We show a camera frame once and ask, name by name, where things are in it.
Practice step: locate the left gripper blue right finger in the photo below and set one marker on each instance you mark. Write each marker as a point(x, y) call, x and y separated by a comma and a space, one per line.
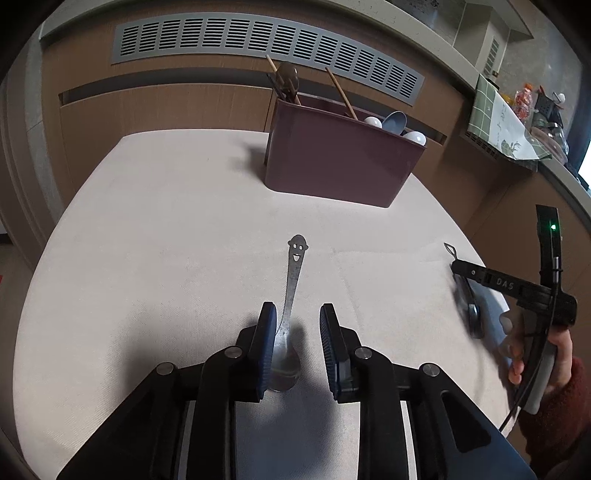
point(339, 345)

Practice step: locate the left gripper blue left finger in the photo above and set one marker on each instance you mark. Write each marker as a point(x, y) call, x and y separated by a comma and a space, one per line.
point(256, 342)

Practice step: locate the metal smiley handle spoon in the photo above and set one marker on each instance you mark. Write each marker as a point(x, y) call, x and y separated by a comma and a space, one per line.
point(286, 365)

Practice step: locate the metal shovel handle spoon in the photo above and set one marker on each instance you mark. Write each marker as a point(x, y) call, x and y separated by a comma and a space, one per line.
point(468, 305)

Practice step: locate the white round ladle spoon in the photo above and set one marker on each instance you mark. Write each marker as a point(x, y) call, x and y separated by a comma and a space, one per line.
point(373, 121)

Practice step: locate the blue plastic rice paddle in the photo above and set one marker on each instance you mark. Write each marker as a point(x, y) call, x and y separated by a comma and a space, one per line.
point(395, 123)

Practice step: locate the wooden chopstick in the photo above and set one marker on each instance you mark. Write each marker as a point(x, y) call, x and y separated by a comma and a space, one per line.
point(342, 93)
point(272, 78)

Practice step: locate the person right hand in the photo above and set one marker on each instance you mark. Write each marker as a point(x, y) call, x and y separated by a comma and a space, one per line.
point(513, 347)

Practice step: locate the white table cloth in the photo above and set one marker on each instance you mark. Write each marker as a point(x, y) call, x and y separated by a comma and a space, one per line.
point(171, 247)

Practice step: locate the green white checkered towel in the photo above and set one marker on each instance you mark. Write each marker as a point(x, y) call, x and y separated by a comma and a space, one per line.
point(493, 122)

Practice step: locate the maroon plastic utensil caddy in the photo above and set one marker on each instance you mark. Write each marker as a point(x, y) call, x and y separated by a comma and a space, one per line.
point(318, 153)

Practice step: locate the red snack bottle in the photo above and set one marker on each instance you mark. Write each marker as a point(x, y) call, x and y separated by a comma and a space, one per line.
point(523, 103)

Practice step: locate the grey ventilation grille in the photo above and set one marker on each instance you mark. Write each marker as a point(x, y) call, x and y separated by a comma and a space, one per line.
point(258, 36)

